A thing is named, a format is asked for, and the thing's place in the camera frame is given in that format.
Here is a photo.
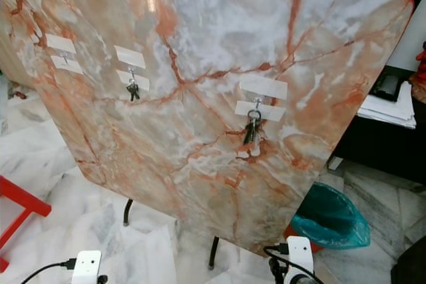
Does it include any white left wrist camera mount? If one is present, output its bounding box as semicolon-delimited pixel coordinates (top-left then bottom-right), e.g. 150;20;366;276
71;250;103;284

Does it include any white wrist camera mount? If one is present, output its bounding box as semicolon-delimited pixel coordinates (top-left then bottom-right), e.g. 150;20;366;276
71;250;103;284
286;235;316;284

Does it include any black metal table leg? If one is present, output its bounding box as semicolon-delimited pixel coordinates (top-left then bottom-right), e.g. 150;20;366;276
122;198;136;227
208;235;221;272

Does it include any metal hook with white tape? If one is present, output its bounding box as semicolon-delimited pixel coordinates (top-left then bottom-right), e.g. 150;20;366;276
44;33;85;76
112;45;150;90
233;73;289;124

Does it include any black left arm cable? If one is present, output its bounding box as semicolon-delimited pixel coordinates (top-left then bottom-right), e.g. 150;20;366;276
19;258;77;284

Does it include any white paper stack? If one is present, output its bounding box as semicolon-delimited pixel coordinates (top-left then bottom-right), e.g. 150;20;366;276
358;81;420;130

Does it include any flat black pouch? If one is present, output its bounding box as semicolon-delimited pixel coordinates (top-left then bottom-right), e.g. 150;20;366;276
369;71;405;103

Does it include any key bunch on large ring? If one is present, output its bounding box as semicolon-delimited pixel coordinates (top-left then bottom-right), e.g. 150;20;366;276
242;109;265;146

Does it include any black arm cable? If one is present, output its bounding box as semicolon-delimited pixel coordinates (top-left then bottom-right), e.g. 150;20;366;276
19;258;77;284
262;243;335;284

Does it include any black sideboard with white legs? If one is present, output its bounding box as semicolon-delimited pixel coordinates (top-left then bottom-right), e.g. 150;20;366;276
326;65;426;186

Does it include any red plastic stool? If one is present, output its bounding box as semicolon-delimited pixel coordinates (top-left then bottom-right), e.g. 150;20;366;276
0;174;53;274

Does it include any small grey key bunch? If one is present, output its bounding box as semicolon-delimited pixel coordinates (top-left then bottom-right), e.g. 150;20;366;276
126;78;141;102

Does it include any red figurine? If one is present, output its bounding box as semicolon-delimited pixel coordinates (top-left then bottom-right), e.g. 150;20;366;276
409;41;426;105

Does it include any teal plastic bin bag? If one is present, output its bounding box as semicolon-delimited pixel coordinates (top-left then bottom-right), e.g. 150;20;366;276
290;182;372;251

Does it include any dark bulky object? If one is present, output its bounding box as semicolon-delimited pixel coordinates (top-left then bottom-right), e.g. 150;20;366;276
389;253;426;284

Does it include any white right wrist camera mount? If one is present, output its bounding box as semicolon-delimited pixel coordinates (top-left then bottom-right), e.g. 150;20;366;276
286;235;316;284

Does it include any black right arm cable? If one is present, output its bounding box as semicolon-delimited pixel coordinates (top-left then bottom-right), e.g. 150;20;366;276
262;243;335;284

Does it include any marble pattern table top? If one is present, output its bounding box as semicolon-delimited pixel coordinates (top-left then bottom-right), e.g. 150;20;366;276
0;0;415;258

